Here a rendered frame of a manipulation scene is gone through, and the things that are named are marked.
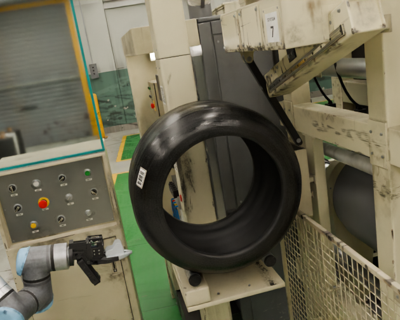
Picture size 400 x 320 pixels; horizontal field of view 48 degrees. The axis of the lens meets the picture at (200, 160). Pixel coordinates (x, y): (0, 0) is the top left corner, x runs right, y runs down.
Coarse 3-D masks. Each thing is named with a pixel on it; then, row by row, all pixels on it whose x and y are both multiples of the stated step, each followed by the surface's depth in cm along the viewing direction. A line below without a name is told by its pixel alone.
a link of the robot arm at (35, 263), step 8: (24, 248) 152; (32, 248) 151; (40, 248) 151; (48, 248) 151; (24, 256) 149; (32, 256) 149; (40, 256) 149; (48, 256) 150; (16, 264) 148; (24, 264) 148; (32, 264) 149; (40, 264) 149; (48, 264) 150; (24, 272) 149; (32, 272) 149; (40, 272) 150; (48, 272) 153; (32, 280) 150
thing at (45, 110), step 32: (0, 0) 194; (32, 0) 196; (64, 0) 199; (0, 32) 196; (32, 32) 199; (64, 32) 202; (0, 64) 199; (32, 64) 202; (64, 64) 205; (0, 96) 202; (32, 96) 205; (64, 96) 207; (0, 128) 204; (32, 128) 207; (64, 128) 210; (96, 128) 214; (0, 160) 207; (32, 160) 210
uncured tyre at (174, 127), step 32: (160, 128) 148; (192, 128) 143; (224, 128) 144; (256, 128) 147; (160, 160) 142; (256, 160) 180; (288, 160) 152; (160, 192) 144; (256, 192) 183; (288, 192) 154; (160, 224) 146; (192, 224) 182; (224, 224) 183; (256, 224) 181; (288, 224) 157; (192, 256) 151; (224, 256) 154; (256, 256) 157
